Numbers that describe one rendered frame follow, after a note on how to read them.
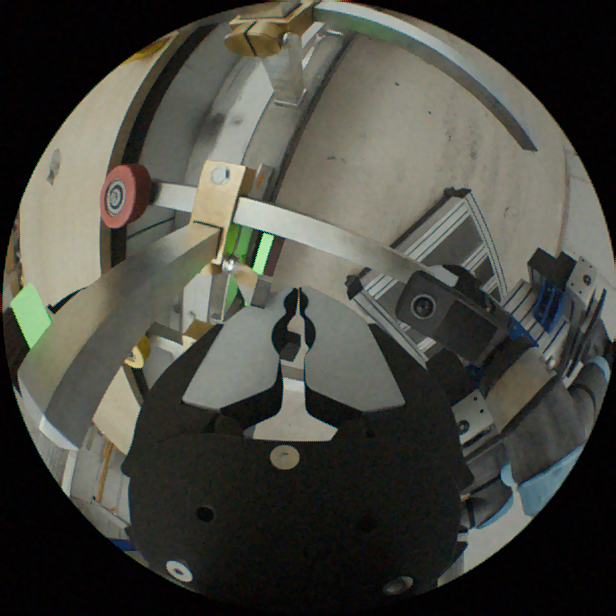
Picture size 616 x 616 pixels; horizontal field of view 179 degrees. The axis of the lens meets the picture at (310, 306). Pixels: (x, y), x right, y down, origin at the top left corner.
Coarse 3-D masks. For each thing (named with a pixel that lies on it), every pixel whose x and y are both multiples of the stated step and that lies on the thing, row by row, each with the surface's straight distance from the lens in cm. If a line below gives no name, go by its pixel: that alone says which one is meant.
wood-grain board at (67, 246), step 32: (192, 32) 42; (128, 64) 44; (160, 64) 37; (96, 96) 47; (128, 96) 35; (64, 128) 58; (96, 128) 39; (128, 128) 34; (64, 160) 50; (96, 160) 36; (32, 192) 78; (64, 192) 46; (96, 192) 34; (32, 224) 75; (64, 224) 46; (96, 224) 34; (32, 256) 79; (64, 256) 48; (96, 256) 36; (64, 288) 53; (128, 384) 54; (96, 416) 137; (128, 416) 80; (128, 448) 169
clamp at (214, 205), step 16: (208, 160) 25; (208, 176) 25; (240, 176) 24; (208, 192) 25; (224, 192) 24; (240, 192) 25; (208, 208) 25; (224, 208) 24; (208, 224) 25; (224, 224) 25; (224, 240) 25; (224, 256) 27; (208, 272) 27
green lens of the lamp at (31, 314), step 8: (24, 288) 16; (32, 288) 15; (16, 296) 16; (24, 296) 15; (32, 296) 14; (16, 304) 15; (24, 304) 14; (32, 304) 14; (40, 304) 14; (16, 312) 14; (24, 312) 14; (32, 312) 14; (40, 312) 14; (24, 320) 14; (32, 320) 14; (40, 320) 14; (48, 320) 14; (24, 328) 13; (32, 328) 13; (40, 328) 13; (32, 336) 13; (32, 344) 13
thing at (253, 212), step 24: (168, 192) 29; (192, 192) 27; (240, 216) 25; (264, 216) 24; (288, 216) 24; (312, 216) 26; (312, 240) 24; (336, 240) 25; (360, 240) 25; (384, 264) 27; (408, 264) 28
